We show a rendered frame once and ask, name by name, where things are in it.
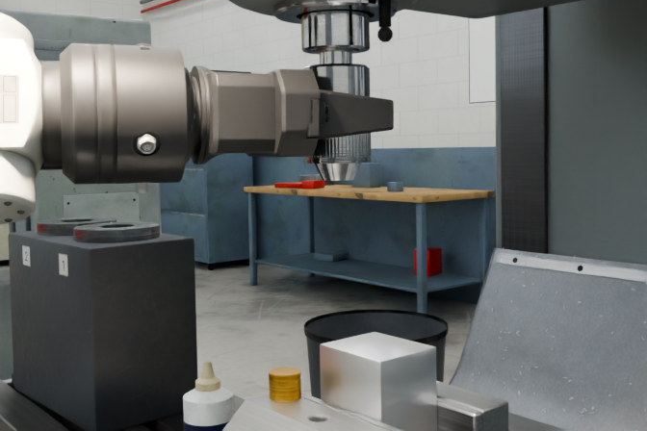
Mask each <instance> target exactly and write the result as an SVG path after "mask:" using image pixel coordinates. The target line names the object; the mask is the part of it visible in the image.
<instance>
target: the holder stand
mask: <svg viewBox="0 0 647 431"><path fill-rule="evenodd" d="M9 260H10V284H11V308H12V332H13V380H14V387H15V388H16V389H17V390H19V391H21V392H22V393H25V394H26V395H28V396H30V397H31V398H33V399H34V400H35V401H37V402H39V403H40V404H42V405H44V406H46V407H47V408H49V409H51V410H52V411H54V412H56V413H57V414H59V415H61V416H62V417H64V418H66V419H68V420H70V421H71V422H73V423H75V424H77V425H78V426H80V427H82V428H83V429H85V430H87V431H117V430H121V429H124V428H128V427H132V426H135V425H139V424H142V423H146V422H150V421H152V420H156V419H159V418H166V417H169V416H173V415H176V414H180V413H183V395H184V394H185V393H187V392H189V391H191V390H193V389H194V388H195V380H197V345H196V310H195V275H194V239H193V238H190V237H183V236H176V235H169V234H162V233H160V224H159V223H154V222H116V218H113V217H72V218H57V219H48V220H42V221H38V222H37V230H36V231H25V232H13V233H9Z"/></svg>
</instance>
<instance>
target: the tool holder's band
mask: <svg viewBox="0 0 647 431"><path fill-rule="evenodd" d="M304 69H312V70H313V72H314V75H315V78H316V79H328V78H357V79H368V80H370V69H369V68H368V67H367V66H366V65H364V64H358V63H323V64H313V65H308V66H306V67H305V68H304Z"/></svg>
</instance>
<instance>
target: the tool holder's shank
mask: <svg viewBox="0 0 647 431"><path fill-rule="evenodd" d="M358 52H359V51H358V49H354V48H324V49H317V50H314V51H313V53H314V54H319V55H320V64H323V63H352V54H355V53H358Z"/></svg>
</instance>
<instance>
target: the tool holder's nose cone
mask: <svg viewBox="0 0 647 431"><path fill-rule="evenodd" d="M361 164H362V163H357V164H314V165H315V167H316V169H317V170H318V172H319V174H320V176H321V178H322V180H324V181H347V180H353V179H354V177H355V175H356V173H357V171H358V169H359V167H360V166H361Z"/></svg>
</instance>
